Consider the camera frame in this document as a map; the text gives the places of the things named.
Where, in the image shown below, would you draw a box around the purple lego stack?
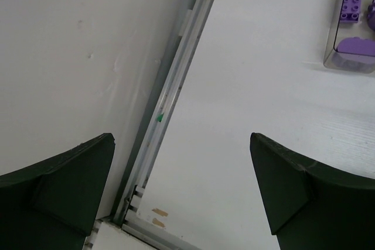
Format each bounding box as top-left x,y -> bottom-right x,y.
339,0 -> 362,24

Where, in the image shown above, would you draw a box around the aluminium rail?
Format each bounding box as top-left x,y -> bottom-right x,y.
83,217 -> 197,250
103,0 -> 214,227

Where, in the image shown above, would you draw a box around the purple curved lego block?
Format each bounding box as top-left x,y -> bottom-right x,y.
335,37 -> 374,66

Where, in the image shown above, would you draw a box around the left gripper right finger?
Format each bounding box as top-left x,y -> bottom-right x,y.
250,133 -> 374,249

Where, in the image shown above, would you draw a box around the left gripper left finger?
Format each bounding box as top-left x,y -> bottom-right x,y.
1,133 -> 115,250

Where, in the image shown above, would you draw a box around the left side aluminium rail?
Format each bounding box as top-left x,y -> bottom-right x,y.
103,0 -> 214,227

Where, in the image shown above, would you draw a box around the purple round lego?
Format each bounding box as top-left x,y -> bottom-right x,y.
366,0 -> 375,31

